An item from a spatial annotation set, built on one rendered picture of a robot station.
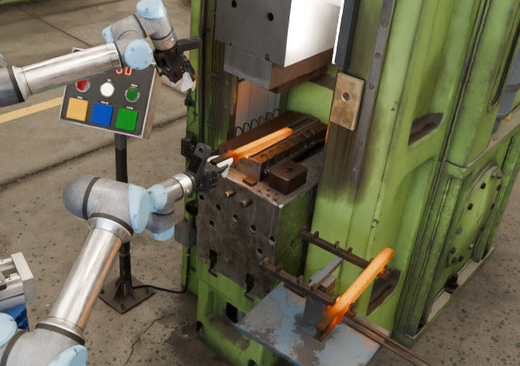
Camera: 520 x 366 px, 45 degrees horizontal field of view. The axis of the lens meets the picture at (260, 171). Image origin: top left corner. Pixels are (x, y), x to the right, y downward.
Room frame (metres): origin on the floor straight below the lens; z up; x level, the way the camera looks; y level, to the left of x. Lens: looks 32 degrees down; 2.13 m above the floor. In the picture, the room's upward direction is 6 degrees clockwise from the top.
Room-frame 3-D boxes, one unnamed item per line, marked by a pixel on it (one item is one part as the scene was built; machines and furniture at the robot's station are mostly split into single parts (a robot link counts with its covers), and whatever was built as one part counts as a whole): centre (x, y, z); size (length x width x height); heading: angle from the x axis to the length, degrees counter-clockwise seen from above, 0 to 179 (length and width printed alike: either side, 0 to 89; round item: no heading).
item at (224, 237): (2.07, -0.10, 0.69); 0.56 x 0.38 x 0.45; 143
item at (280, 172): (1.87, -0.10, 0.95); 0.12 x 0.08 x 0.06; 143
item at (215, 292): (2.07, -0.10, 0.23); 0.55 x 0.37 x 0.47; 143
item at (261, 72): (2.10, -0.05, 1.32); 0.42 x 0.20 x 0.10; 143
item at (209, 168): (1.73, 0.20, 0.99); 0.12 x 0.08 x 0.09; 143
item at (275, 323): (1.45, -0.22, 0.65); 0.40 x 0.30 x 0.02; 58
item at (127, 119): (2.05, 0.51, 1.01); 0.07 x 0.05 x 0.07; 78
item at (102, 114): (2.07, 0.60, 1.01); 0.07 x 0.05 x 0.07; 78
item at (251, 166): (2.10, -0.05, 0.96); 0.42 x 0.20 x 0.09; 143
